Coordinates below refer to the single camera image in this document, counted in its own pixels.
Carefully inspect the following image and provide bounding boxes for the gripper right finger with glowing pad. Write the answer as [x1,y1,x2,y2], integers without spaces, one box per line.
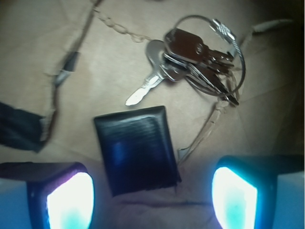
[212,155,305,229]

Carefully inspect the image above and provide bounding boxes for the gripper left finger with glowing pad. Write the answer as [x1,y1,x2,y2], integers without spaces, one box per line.
[0,162,94,229]

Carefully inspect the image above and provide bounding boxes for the black square box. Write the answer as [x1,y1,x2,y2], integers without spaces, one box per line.
[93,106,181,196]

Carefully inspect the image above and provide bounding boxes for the brown paper bag bin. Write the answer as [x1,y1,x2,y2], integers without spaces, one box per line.
[0,0,305,229]

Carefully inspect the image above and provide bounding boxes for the silver key bunch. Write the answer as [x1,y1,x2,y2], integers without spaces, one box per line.
[125,15,246,106]

